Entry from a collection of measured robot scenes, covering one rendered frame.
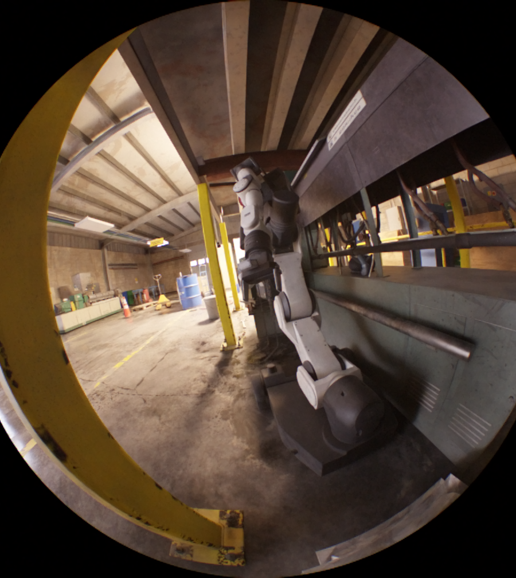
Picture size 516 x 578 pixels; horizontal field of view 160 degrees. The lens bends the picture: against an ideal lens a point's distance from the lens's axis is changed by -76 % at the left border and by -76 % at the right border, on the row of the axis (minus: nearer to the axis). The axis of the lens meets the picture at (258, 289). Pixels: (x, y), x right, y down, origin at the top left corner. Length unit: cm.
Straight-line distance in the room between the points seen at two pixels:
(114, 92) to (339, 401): 610
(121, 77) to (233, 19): 464
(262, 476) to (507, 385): 83
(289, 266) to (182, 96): 140
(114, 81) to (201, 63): 434
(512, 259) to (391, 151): 285
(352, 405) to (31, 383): 61
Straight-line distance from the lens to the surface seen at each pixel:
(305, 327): 82
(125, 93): 584
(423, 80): 81
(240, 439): 95
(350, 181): 106
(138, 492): 38
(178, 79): 149
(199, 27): 134
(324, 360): 73
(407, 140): 79
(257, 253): 55
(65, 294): 1037
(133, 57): 103
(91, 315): 852
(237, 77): 129
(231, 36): 116
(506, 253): 343
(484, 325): 62
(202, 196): 193
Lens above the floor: 74
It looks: 7 degrees down
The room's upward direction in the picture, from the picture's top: 11 degrees counter-clockwise
